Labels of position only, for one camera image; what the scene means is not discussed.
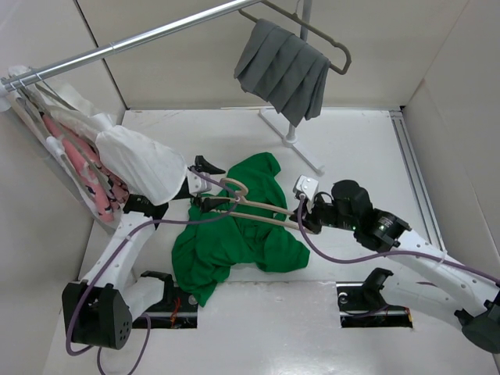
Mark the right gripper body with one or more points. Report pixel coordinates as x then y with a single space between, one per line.
319 213

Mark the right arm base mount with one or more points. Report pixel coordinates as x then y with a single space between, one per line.
361 304

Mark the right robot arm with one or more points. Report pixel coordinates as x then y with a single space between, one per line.
461 296

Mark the white rack upright pole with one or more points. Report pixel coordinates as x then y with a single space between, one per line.
306 15

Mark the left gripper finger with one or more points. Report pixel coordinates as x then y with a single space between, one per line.
208 204
203 166

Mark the white garment on rack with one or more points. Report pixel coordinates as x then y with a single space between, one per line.
147 167

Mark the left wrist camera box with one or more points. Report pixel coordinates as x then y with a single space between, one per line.
198 183

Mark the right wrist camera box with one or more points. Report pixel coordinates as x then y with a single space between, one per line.
306 186

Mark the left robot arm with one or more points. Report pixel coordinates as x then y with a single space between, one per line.
99 309

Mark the white rack base foot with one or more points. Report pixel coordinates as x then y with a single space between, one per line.
289 137

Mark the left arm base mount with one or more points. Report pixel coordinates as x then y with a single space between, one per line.
176 310

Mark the aluminium rail on table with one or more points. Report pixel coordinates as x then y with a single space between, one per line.
425 208

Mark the green t shirt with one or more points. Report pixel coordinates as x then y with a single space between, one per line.
204 253

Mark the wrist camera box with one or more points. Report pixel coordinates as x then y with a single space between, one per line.
198 183
306 186

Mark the pink patterned garment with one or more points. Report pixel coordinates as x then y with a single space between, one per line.
102 191

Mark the grey pleated cloth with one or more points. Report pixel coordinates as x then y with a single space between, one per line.
284 71

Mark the chrome clothes rail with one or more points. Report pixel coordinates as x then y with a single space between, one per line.
12 84

